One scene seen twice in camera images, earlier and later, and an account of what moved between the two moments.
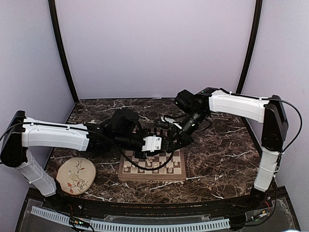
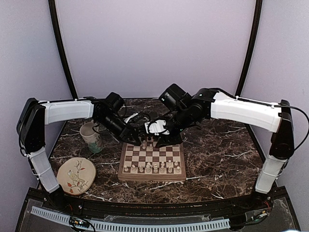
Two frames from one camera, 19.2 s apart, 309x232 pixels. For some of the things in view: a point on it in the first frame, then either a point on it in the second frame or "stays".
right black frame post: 255,39 stays
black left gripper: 141,156 → 125,134
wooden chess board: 156,167 stays
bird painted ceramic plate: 76,175 stays
